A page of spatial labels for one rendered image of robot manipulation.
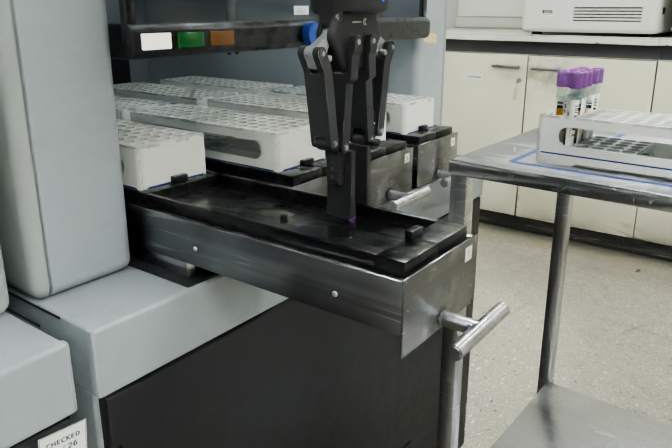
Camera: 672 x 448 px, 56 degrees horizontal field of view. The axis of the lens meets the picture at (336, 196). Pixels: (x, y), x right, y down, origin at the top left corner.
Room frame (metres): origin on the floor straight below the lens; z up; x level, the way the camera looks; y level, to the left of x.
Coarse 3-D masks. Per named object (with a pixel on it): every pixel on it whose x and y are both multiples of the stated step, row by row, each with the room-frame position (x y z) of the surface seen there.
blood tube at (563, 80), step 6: (564, 72) 0.80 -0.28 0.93; (570, 72) 0.81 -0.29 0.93; (558, 78) 0.81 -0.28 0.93; (564, 78) 0.80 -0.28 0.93; (558, 84) 0.81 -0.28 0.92; (564, 84) 0.80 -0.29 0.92; (558, 90) 0.81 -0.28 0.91; (564, 90) 0.80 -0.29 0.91; (558, 96) 0.81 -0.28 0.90; (564, 96) 0.80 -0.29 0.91; (558, 102) 0.80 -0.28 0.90; (564, 102) 0.80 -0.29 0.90; (558, 108) 0.80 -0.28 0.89; (558, 114) 0.80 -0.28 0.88
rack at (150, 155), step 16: (128, 128) 0.81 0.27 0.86; (144, 128) 0.80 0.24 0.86; (160, 128) 0.81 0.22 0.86; (128, 144) 0.70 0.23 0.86; (144, 144) 0.70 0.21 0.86; (160, 144) 0.71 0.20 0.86; (176, 144) 0.73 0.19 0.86; (192, 144) 0.75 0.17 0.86; (128, 160) 0.70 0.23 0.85; (144, 160) 0.69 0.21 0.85; (160, 160) 0.71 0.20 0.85; (176, 160) 0.73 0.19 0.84; (192, 160) 0.75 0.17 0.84; (128, 176) 0.70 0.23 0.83; (144, 176) 0.69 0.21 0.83; (160, 176) 0.71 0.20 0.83
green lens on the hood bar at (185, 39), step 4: (180, 32) 0.69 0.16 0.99; (184, 32) 0.69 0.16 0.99; (188, 32) 0.70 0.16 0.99; (192, 32) 0.70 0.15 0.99; (196, 32) 0.71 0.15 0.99; (200, 32) 0.71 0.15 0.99; (180, 36) 0.69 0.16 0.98; (184, 36) 0.69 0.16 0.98; (188, 36) 0.70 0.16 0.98; (192, 36) 0.70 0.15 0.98; (196, 36) 0.70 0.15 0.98; (200, 36) 0.71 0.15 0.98; (180, 40) 0.69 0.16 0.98; (184, 40) 0.69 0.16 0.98; (188, 40) 0.70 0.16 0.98; (192, 40) 0.70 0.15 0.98; (196, 40) 0.70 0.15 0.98; (200, 40) 0.71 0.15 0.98; (180, 44) 0.69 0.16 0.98; (184, 44) 0.69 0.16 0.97; (188, 44) 0.70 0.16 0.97; (192, 44) 0.70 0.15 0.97; (196, 44) 0.70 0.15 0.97; (200, 44) 0.71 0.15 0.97; (204, 44) 0.71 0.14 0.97
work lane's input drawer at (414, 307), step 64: (128, 192) 0.69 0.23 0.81; (192, 192) 0.72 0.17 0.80; (256, 192) 0.72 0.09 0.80; (192, 256) 0.61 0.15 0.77; (256, 256) 0.56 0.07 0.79; (320, 256) 0.52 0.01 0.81; (384, 256) 0.49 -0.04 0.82; (448, 256) 0.52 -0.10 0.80; (384, 320) 0.47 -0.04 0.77; (448, 320) 0.50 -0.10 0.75
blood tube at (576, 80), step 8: (576, 72) 0.80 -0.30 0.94; (576, 80) 0.79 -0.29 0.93; (576, 88) 0.79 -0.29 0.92; (576, 96) 0.79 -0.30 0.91; (568, 104) 0.79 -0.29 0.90; (576, 104) 0.79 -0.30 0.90; (568, 112) 0.79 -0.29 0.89; (576, 112) 0.79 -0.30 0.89; (568, 128) 0.79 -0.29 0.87; (568, 136) 0.79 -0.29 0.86; (568, 144) 0.79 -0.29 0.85
